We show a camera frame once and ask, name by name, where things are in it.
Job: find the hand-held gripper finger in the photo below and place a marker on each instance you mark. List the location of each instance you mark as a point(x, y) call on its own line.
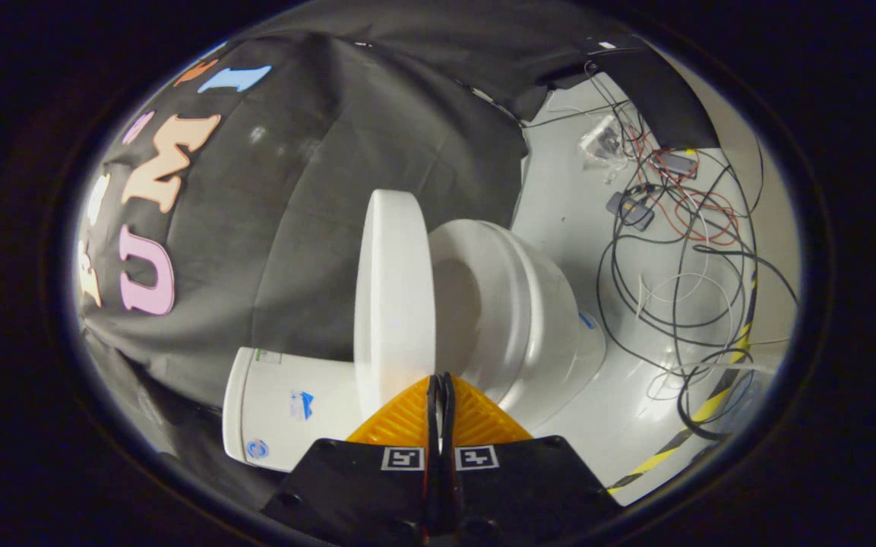
point(433, 425)
point(448, 425)

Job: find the yellow black striped tape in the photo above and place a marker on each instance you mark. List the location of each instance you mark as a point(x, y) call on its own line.
point(700, 414)

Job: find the white toilet lid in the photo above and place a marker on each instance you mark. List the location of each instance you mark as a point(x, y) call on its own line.
point(396, 289)

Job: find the small grey device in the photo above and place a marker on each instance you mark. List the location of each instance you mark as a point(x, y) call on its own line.
point(630, 210)
point(675, 162)

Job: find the black backdrop cloth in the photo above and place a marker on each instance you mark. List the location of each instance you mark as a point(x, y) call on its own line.
point(331, 152)

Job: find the clear plastic bag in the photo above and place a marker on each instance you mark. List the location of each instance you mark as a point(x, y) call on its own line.
point(603, 144)

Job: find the white ceramic toilet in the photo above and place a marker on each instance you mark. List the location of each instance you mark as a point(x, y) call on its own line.
point(559, 334)

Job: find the white toilet tank cover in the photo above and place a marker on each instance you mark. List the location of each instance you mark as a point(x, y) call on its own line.
point(234, 410)

